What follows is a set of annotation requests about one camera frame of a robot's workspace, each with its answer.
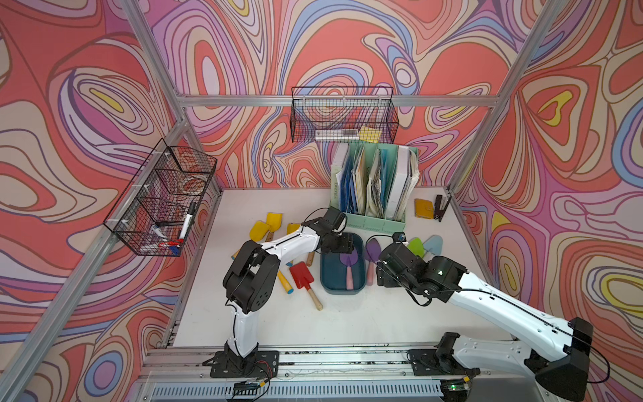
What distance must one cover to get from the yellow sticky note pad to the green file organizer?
0.37 feet

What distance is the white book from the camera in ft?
3.03

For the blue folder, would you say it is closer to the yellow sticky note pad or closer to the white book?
the white book

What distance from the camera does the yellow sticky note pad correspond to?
3.62 feet

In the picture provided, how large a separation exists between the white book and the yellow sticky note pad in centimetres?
13

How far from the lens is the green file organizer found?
37.1 inches

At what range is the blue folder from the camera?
95cm
